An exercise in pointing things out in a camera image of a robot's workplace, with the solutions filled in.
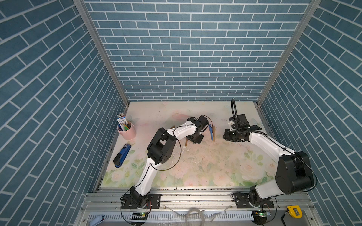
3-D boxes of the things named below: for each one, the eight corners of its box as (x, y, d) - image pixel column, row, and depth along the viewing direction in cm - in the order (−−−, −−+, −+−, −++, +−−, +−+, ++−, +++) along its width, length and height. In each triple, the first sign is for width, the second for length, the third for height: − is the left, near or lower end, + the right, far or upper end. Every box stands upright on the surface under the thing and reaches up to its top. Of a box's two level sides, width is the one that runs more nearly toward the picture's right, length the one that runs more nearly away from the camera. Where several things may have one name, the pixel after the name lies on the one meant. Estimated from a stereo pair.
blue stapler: (114, 166, 88) (110, 163, 84) (126, 146, 97) (124, 143, 94) (119, 168, 87) (116, 165, 84) (131, 147, 96) (129, 144, 93)
